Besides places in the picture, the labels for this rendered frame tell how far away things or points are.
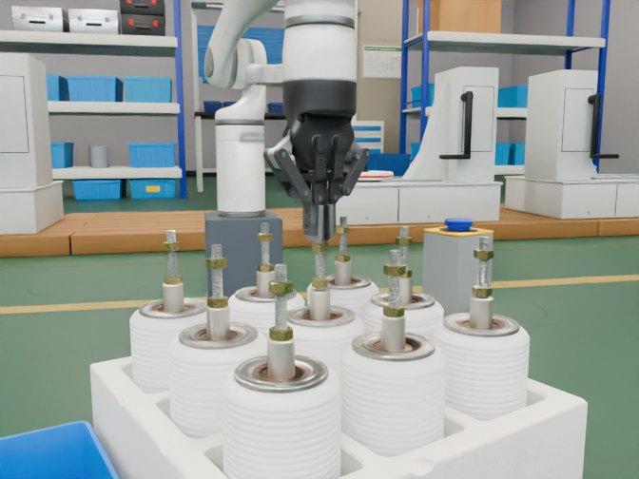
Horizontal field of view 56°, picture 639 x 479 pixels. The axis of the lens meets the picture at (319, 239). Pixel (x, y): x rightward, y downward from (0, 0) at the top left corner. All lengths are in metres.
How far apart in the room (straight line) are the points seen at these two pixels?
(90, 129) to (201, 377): 8.56
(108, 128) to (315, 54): 8.48
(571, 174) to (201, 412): 2.85
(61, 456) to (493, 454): 0.47
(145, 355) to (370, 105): 6.49
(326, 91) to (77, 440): 0.48
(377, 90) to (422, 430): 6.63
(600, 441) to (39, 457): 0.76
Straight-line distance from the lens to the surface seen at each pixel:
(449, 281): 0.86
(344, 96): 0.60
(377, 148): 6.24
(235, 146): 1.13
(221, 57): 1.12
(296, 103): 0.60
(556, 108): 3.24
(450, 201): 2.89
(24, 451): 0.77
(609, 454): 1.00
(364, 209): 2.75
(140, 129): 9.00
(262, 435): 0.47
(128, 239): 2.58
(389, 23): 7.24
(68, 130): 9.12
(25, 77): 2.78
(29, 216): 2.71
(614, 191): 3.34
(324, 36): 0.60
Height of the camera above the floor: 0.43
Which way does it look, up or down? 9 degrees down
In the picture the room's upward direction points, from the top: straight up
